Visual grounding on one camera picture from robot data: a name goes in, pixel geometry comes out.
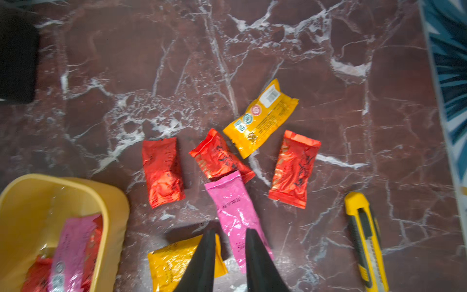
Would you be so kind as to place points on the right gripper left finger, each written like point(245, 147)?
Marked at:
point(199, 275)

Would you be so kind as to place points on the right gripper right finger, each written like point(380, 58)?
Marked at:
point(262, 275)

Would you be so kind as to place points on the pink tea bag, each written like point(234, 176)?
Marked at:
point(236, 213)
point(67, 265)

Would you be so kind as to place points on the large red tea bag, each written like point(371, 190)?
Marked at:
point(162, 167)

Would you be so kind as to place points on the small red tea bag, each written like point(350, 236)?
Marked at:
point(216, 160)

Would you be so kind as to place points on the red crinkled tea bag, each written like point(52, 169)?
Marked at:
point(293, 169)

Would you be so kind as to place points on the yellow tea bag with labels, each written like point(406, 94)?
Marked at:
point(263, 117)

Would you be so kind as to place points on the yellow plastic storage box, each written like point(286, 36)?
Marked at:
point(34, 209)

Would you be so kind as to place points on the yellow utility knife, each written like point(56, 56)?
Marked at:
point(365, 234)

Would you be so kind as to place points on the yellow black toolbox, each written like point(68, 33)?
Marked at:
point(19, 58)

